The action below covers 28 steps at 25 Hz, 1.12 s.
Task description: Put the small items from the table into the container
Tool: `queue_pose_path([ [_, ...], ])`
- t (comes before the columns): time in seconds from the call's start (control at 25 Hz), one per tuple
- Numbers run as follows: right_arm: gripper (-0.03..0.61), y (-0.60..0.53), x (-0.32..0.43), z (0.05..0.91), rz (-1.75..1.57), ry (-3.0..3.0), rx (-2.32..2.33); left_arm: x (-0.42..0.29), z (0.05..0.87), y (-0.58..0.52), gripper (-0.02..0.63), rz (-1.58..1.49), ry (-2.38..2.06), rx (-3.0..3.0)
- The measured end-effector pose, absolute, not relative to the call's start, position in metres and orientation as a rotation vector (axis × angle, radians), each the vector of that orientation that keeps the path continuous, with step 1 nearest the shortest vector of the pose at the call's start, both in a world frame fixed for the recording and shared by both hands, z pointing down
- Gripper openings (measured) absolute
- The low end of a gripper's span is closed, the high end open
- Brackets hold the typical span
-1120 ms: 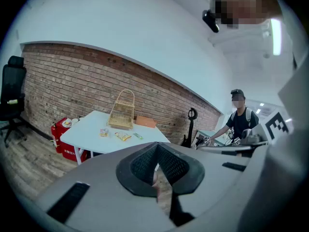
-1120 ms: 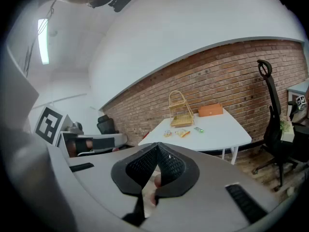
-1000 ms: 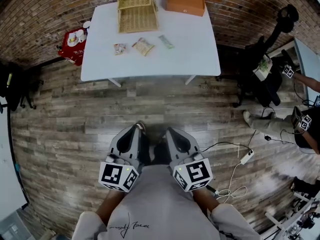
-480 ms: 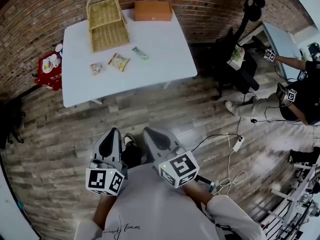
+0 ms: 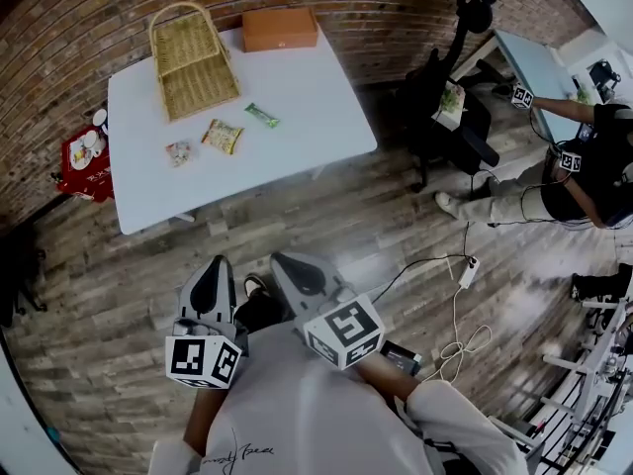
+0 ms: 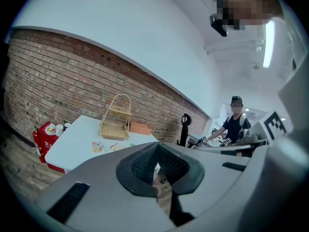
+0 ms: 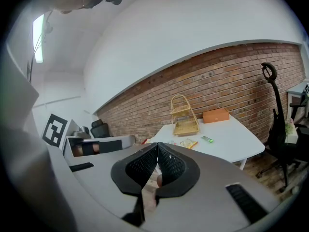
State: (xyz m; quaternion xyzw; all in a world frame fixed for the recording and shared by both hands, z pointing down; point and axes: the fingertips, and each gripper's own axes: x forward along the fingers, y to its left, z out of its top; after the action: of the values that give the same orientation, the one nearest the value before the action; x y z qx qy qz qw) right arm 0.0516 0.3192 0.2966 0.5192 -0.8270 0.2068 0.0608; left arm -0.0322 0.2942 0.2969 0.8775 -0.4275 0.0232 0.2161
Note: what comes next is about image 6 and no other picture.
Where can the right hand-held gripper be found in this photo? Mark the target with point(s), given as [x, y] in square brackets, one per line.
[275, 126]

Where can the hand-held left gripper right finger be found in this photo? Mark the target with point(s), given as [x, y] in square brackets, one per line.
[217, 185]

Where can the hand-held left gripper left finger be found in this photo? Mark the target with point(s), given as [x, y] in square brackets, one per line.
[101, 197]

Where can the white orange snack packet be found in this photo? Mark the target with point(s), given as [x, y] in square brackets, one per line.
[97, 147]

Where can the beige snack packet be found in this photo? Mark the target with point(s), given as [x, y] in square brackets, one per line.
[117, 147]

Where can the two-tier wicker basket stand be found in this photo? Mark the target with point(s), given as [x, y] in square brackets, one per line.
[113, 129]

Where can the black chair with round headrest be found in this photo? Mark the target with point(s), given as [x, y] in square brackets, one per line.
[185, 127]

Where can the red box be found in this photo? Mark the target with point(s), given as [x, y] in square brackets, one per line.
[47, 144]

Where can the orange cardboard box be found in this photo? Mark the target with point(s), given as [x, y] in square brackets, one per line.
[139, 128]

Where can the white cup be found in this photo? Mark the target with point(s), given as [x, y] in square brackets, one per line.
[59, 130]
[67, 125]

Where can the ceiling light tube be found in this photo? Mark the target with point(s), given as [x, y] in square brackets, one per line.
[268, 45]

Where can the red fire extinguisher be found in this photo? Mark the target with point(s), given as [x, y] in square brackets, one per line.
[36, 144]

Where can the white plate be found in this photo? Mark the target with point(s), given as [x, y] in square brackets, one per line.
[50, 130]

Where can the person's face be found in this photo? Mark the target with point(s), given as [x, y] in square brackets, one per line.
[248, 6]

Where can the black head camera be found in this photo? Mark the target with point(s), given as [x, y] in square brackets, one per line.
[218, 25]

